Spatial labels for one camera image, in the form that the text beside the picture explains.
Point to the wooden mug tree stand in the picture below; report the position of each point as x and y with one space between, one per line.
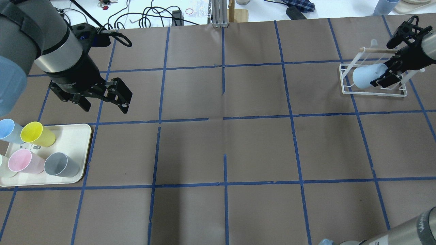
236 15

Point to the black power adapter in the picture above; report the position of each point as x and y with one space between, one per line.
177 19

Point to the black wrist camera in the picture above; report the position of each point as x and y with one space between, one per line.
89 36

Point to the pink cup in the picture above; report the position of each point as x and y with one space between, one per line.
25 161

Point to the light blue cup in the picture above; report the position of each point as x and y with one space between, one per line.
364 75

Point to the cream white cup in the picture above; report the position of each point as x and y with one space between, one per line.
5 172

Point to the plaid folded umbrella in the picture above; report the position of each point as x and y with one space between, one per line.
304 6

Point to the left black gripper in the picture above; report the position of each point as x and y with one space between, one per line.
79 79

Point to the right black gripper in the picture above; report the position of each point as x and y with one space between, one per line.
407 55

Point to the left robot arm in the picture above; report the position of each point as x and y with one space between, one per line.
34 33

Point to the blue cup on bench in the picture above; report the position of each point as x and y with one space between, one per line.
384 7

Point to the yellow cup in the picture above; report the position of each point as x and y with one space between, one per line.
37 134

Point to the cream plate tray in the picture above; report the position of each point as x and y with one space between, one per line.
408 6

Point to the cream plastic tray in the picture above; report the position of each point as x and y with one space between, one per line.
73 140

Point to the white wire cup rack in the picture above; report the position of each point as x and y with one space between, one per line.
370 56

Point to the grey cup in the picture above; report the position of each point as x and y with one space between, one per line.
61 165

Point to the blue cup on tray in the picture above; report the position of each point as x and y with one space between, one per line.
10 131

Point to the aluminium frame post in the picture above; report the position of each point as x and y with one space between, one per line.
219 18

